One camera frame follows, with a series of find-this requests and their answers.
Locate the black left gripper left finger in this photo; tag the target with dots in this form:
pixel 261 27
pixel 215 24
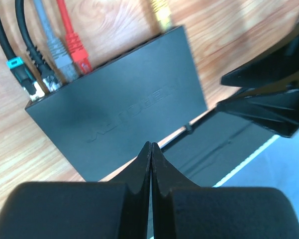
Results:
pixel 116 209

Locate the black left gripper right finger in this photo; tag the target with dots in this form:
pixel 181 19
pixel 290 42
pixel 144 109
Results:
pixel 184 210

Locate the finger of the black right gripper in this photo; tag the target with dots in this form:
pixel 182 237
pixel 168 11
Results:
pixel 277 112
pixel 276 63

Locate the black network switch box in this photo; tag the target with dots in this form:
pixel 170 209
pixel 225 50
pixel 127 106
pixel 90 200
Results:
pixel 102 120

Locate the black cable teal plug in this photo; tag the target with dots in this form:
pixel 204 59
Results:
pixel 19 69

